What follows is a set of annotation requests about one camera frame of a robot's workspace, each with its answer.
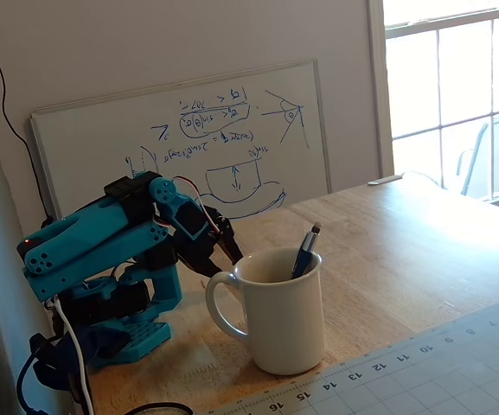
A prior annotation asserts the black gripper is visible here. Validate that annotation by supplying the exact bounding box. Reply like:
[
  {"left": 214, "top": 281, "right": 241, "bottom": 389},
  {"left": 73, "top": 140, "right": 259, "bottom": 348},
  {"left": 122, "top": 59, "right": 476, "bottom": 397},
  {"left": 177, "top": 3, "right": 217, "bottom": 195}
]
[{"left": 171, "top": 207, "right": 244, "bottom": 278}]

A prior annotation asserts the white ceramic mug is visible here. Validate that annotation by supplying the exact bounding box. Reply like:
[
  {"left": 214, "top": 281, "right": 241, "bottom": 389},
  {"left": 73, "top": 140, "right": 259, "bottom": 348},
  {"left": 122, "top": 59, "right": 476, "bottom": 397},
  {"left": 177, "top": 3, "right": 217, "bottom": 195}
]
[{"left": 204, "top": 246, "right": 328, "bottom": 376}]

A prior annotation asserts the small white strip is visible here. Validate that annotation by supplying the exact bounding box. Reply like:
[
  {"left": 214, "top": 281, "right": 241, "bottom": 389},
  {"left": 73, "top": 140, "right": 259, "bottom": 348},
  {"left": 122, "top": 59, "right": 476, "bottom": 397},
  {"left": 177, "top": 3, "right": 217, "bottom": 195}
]
[{"left": 368, "top": 171, "right": 406, "bottom": 186}]

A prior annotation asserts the grey gridded cutting mat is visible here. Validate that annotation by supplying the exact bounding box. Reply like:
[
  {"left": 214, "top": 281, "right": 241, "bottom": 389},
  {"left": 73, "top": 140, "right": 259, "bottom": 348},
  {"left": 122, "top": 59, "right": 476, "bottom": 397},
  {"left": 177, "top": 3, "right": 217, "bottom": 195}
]
[{"left": 208, "top": 292, "right": 499, "bottom": 415}]

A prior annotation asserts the black usb cable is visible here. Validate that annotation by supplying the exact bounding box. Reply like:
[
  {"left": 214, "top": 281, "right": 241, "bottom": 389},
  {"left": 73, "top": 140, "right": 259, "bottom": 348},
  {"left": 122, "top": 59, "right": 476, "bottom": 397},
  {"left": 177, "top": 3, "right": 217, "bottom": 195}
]
[{"left": 127, "top": 400, "right": 196, "bottom": 415}]

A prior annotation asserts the dark blue table clamp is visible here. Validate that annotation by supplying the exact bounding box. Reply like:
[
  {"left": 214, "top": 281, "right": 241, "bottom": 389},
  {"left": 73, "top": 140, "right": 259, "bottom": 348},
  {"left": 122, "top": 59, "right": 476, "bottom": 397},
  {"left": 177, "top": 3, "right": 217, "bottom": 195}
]
[{"left": 35, "top": 322, "right": 125, "bottom": 390}]

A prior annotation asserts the blue cable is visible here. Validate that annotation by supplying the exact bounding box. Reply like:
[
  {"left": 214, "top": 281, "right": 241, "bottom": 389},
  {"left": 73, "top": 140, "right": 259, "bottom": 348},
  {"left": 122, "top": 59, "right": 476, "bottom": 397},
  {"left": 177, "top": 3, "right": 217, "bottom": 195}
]
[{"left": 16, "top": 341, "right": 43, "bottom": 415}]

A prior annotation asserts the whiteboard with blue writing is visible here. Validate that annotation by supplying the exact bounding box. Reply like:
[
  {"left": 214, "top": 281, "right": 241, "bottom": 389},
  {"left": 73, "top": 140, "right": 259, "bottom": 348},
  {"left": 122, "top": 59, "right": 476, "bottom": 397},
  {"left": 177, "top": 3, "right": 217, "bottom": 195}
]
[{"left": 30, "top": 58, "right": 333, "bottom": 222}]

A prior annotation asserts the white framed window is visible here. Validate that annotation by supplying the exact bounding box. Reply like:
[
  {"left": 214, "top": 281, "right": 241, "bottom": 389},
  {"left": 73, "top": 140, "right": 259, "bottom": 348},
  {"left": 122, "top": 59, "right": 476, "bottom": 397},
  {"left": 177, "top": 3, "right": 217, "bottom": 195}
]
[{"left": 366, "top": 0, "right": 499, "bottom": 213}]

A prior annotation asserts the black wall cable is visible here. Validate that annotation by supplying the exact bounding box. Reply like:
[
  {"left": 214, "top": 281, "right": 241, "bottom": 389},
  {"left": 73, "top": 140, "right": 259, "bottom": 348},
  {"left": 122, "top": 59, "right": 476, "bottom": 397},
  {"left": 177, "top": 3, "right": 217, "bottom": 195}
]
[{"left": 0, "top": 0, "right": 55, "bottom": 228}]

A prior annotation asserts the dark blue ballpoint pen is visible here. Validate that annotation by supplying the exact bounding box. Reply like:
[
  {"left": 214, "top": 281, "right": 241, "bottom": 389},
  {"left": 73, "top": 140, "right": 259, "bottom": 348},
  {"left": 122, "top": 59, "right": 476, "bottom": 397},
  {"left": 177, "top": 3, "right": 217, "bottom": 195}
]
[{"left": 291, "top": 222, "right": 323, "bottom": 280}]

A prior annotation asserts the white usb cable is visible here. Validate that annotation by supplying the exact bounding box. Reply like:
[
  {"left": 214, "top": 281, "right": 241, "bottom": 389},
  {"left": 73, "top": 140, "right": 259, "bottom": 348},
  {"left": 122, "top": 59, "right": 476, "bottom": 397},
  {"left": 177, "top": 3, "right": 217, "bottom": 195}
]
[{"left": 53, "top": 296, "right": 97, "bottom": 415}]

